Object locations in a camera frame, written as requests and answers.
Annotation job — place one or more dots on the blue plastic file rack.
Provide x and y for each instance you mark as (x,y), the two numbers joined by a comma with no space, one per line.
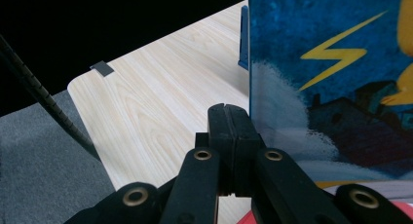
(244,39)

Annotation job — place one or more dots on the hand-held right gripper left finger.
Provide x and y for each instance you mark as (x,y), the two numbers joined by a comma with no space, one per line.
(195,185)

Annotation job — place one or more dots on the grey tape piece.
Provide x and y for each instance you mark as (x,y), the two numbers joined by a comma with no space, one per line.
(102,68)

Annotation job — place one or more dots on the blue monster picture book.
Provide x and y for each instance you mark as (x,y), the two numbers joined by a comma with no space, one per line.
(324,29)

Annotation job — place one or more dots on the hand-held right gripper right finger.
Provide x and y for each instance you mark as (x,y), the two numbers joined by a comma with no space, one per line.
(276,191)

